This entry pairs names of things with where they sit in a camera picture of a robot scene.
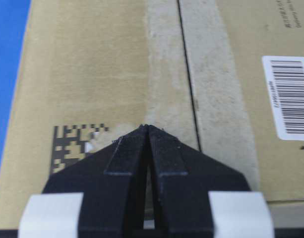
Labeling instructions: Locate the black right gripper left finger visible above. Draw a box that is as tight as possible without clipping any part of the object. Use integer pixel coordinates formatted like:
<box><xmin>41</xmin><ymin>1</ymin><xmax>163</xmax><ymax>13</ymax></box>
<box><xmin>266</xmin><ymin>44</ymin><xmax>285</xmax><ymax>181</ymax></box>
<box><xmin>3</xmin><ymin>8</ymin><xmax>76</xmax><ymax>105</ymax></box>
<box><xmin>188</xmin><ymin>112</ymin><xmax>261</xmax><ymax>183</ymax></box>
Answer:
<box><xmin>17</xmin><ymin>124</ymin><xmax>148</xmax><ymax>238</ymax></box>

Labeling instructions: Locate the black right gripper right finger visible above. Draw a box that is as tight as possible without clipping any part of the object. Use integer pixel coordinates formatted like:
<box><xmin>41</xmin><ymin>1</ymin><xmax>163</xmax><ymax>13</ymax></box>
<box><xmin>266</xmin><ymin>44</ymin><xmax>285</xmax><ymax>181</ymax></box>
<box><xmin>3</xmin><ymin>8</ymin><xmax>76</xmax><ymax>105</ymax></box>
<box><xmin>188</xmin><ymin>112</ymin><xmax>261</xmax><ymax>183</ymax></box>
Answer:
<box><xmin>147</xmin><ymin>124</ymin><xmax>275</xmax><ymax>238</ymax></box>

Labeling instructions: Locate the brown cardboard box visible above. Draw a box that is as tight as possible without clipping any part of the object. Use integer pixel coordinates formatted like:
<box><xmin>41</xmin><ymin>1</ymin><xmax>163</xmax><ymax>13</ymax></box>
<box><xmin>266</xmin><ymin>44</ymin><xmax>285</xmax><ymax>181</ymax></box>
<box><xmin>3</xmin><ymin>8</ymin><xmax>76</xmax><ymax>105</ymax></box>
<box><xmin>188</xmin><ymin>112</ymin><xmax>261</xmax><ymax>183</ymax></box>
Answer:
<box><xmin>0</xmin><ymin>0</ymin><xmax>304</xmax><ymax>230</ymax></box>

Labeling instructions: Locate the white barcode label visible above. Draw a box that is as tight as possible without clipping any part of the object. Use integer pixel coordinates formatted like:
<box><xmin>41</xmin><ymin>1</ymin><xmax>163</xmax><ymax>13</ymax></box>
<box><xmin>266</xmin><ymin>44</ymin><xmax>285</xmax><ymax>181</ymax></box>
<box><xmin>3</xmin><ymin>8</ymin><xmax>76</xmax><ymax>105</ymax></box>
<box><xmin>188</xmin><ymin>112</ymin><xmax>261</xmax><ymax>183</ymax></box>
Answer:
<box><xmin>262</xmin><ymin>56</ymin><xmax>304</xmax><ymax>141</ymax></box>

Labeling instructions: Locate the blue table mat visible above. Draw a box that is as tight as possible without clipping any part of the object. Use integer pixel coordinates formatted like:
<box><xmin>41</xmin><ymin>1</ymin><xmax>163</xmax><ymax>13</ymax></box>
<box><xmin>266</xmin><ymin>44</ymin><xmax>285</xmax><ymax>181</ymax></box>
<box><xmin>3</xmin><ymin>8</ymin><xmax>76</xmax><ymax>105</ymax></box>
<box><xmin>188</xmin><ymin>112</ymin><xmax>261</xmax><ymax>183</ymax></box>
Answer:
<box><xmin>0</xmin><ymin>0</ymin><xmax>31</xmax><ymax>165</ymax></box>

